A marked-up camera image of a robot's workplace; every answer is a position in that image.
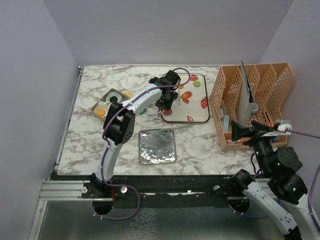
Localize tin lid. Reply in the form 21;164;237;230
138;128;178;165

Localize white paper cup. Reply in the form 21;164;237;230
105;92;123;104
94;104;108;118

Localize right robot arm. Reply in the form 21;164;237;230
229;119;320;240

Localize white folder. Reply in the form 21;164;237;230
236;62;259;126

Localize green round cookie far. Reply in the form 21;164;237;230
193;80;201;88

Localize peach file organizer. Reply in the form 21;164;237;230
208;62;294;152

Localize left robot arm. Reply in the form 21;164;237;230
81;69;181;198

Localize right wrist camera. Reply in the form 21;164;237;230
273;119;292;133

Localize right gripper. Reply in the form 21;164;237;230
230;119;277;174

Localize strawberry tray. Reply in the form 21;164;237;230
162;73;210;123

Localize orange round cookie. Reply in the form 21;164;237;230
96;108;107;117

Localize aluminium frame rail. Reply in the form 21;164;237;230
27;178;95;240

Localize black sandwich cookie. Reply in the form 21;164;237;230
109;96;118;103

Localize gold cookie tin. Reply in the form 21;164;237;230
91;88;133;122

